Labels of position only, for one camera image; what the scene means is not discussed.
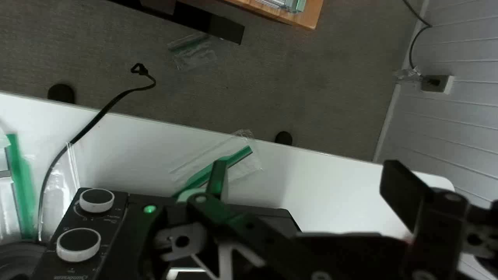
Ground black workbench leg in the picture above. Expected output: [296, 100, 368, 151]
[108, 0, 247, 47]

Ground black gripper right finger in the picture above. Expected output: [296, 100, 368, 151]
[380, 159, 498, 280]

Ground black toaster oven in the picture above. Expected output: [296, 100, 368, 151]
[30, 186, 304, 280]

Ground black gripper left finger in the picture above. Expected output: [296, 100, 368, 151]
[100, 159, 418, 280]

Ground black table leg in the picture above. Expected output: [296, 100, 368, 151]
[46, 83, 78, 105]
[273, 130, 296, 147]

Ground wooden workbench top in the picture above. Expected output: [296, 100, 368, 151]
[223, 0, 327, 32]

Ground thin black wall cable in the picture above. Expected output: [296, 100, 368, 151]
[402, 0, 435, 75]

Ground black oven power cable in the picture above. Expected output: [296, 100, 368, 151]
[36, 61, 159, 242]

